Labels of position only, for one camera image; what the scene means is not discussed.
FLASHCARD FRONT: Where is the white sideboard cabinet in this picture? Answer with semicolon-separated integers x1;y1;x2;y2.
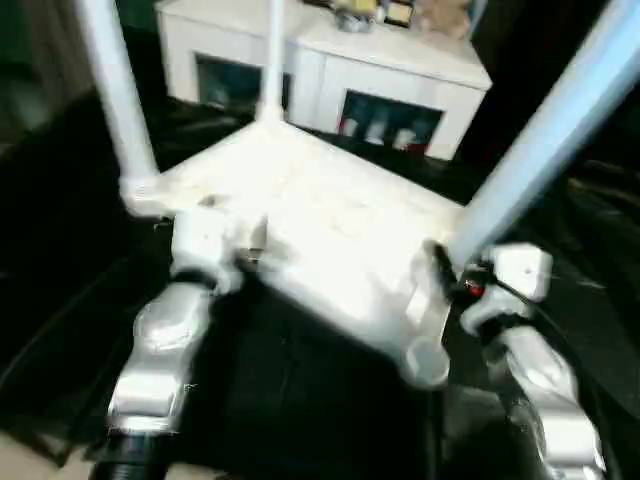
157;0;494;161

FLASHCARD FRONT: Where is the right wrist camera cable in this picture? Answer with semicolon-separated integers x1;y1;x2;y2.
499;282;571;351

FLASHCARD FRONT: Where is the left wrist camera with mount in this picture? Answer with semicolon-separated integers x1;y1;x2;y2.
169;207;269;296

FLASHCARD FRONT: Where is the beige curtain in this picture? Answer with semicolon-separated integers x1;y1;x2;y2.
19;0;104;126

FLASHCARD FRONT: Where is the black shiny mat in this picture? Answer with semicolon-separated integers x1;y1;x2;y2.
0;89;640;480

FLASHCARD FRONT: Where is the dark cluttered bundle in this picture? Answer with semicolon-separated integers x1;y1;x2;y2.
339;9;374;34

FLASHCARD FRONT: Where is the beige teddy bear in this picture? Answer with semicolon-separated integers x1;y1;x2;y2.
419;0;469;37

